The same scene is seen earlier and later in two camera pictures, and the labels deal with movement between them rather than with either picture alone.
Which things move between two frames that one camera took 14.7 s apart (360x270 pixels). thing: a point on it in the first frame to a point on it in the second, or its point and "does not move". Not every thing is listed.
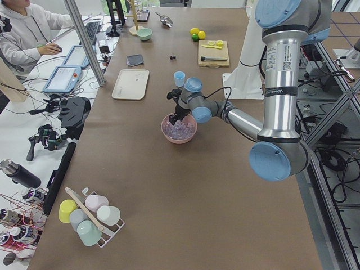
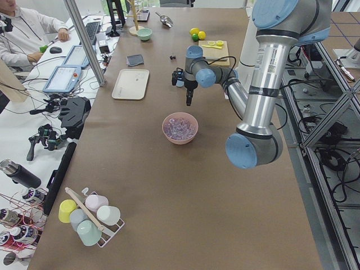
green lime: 194,37 does not move
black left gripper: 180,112 to 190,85
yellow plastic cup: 66,207 does not move
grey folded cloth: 134,60 does not move
